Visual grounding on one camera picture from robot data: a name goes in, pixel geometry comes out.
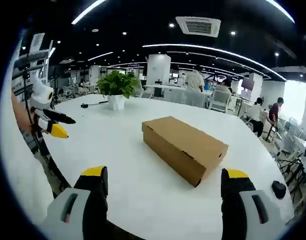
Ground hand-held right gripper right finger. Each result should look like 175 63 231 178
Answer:
220 167 292 240

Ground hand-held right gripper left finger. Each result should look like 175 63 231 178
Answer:
41 165 110 240

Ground brown cardboard shoe box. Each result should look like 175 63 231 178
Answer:
142 115 229 188

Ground metal shelving rack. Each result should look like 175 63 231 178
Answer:
12 32 56 101

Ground black computer mouse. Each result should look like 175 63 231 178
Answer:
272 180 286 200

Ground person's white shirt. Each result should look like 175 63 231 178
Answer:
0 117 56 225

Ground potted green plant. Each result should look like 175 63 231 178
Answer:
95 70 141 111

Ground white linear ceiling light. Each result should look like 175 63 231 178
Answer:
71 0 107 25
265 0 295 24
142 43 287 81

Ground white office chair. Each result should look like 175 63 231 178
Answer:
211 89 231 113

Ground round ceiling spotlights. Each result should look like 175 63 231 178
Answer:
91 22 280 57

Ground ceiling air conditioner vent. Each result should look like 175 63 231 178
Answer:
175 16 221 38

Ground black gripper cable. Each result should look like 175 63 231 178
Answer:
23 67 35 126

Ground purple wall screen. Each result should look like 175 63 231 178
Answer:
241 77 254 91

